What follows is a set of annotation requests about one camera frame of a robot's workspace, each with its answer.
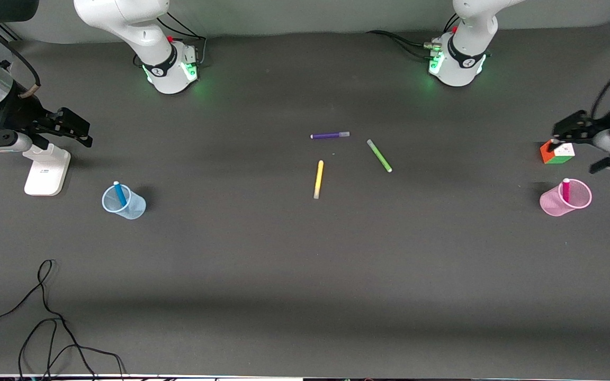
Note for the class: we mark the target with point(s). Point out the translucent pink plastic cup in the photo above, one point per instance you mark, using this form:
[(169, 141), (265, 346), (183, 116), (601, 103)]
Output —
[(551, 203)]

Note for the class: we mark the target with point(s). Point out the yellow marker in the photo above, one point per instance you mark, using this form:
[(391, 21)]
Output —
[(319, 180)]

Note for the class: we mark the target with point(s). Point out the multicoloured puzzle cube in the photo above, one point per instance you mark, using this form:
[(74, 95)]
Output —
[(562, 153)]

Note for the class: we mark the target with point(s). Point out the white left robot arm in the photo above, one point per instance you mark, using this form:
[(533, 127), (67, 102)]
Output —
[(464, 58)]

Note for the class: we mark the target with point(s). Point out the purple marker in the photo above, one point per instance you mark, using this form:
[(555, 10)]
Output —
[(329, 135)]

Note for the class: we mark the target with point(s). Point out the translucent blue plastic cup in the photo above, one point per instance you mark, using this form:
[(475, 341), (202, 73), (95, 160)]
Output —
[(135, 209)]

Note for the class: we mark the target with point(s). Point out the blue marker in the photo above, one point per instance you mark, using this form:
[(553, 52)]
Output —
[(119, 193)]

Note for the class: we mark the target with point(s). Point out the pink marker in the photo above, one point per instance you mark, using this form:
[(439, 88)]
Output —
[(566, 190)]

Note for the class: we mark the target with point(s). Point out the black frame rail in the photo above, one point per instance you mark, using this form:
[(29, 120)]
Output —
[(8, 33)]

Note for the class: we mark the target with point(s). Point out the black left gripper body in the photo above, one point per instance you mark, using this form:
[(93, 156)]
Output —
[(589, 127)]

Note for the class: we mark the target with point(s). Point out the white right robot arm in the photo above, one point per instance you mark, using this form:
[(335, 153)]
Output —
[(162, 63)]

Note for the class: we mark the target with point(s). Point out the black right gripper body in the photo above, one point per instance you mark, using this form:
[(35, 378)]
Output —
[(23, 112)]

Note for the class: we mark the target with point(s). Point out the green marker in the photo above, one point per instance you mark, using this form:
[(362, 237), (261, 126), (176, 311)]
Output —
[(379, 155)]

